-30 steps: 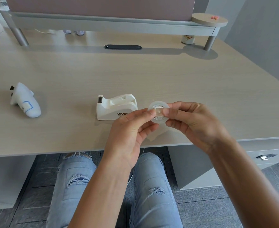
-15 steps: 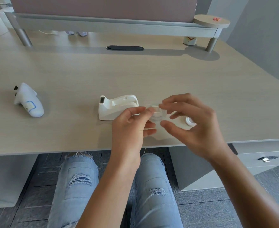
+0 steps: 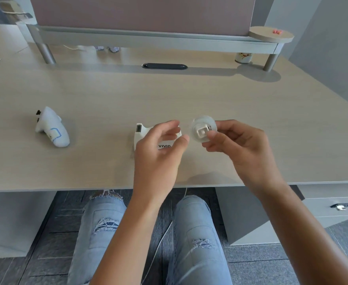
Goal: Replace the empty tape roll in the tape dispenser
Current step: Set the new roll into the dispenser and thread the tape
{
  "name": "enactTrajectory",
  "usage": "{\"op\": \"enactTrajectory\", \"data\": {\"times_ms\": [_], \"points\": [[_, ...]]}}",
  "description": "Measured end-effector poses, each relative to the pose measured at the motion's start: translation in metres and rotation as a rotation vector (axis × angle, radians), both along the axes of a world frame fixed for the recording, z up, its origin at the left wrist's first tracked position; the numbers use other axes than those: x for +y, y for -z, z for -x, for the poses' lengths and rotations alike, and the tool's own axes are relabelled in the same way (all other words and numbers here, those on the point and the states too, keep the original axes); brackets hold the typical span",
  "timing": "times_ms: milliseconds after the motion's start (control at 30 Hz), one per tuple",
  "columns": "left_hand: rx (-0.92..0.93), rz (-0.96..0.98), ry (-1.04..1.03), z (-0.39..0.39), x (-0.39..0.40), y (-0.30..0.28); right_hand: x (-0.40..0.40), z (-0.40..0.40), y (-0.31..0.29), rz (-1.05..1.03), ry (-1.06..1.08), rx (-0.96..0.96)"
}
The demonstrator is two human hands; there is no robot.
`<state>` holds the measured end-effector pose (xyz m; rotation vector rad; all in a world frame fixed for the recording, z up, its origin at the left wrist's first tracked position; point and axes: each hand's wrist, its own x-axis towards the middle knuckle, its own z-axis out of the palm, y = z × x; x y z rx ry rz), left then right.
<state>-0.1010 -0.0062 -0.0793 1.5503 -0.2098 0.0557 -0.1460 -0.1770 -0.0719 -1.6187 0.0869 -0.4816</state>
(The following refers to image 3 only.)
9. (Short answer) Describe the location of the person's right hand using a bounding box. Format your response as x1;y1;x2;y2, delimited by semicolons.
202;119;288;199

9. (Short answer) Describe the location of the person's left hand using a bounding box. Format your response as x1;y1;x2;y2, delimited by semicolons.
133;120;190;202

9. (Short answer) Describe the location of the round clear tape spool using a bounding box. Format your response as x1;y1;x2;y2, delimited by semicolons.
190;115;218;143

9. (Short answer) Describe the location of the person's right forearm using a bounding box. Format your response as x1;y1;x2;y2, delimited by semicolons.
252;185;348;285

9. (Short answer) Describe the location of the person's left forearm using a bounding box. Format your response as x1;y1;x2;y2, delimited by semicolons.
90;195;174;285

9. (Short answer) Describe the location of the white tape dispenser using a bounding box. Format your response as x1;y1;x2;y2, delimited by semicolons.
133;123;183;152

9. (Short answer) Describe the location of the white printed cup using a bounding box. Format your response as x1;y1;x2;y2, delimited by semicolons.
235;52;253;64

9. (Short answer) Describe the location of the person's right leg in jeans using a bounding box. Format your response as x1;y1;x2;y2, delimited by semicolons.
165;195;233;285

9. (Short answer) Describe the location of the person's leg in jeans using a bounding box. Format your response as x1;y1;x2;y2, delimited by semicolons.
67;189;128;285
165;195;233;285

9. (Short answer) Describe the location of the grey desk shelf riser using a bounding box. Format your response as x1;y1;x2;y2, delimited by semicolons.
25;23;284;72

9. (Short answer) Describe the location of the round wooden disc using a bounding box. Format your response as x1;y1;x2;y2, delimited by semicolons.
248;26;295;44

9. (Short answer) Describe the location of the white crumpled item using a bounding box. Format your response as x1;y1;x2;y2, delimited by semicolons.
95;46;121;54

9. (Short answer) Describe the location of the grey drawer cabinet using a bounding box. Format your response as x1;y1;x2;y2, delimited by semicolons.
215;181;348;247

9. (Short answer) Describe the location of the person's left leg in jeans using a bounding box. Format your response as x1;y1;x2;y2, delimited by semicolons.
67;189;128;285

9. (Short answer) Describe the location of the white handheld controller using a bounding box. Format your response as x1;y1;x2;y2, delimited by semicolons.
34;106;71;148

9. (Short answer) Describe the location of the mauve desk partition screen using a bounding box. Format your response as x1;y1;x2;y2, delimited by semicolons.
29;0;256;37

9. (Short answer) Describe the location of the grey desk side panel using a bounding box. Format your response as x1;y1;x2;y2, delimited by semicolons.
0;191;57;260

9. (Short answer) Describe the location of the beige box clutter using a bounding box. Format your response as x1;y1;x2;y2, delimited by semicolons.
0;0;34;25

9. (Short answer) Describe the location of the black cable grommet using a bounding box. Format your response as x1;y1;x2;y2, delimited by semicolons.
141;63;189;70

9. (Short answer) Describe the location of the thin white cable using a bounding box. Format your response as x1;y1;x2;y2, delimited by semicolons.
143;187;190;285

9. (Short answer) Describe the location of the white cord under riser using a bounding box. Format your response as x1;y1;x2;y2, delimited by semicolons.
62;44;88;52

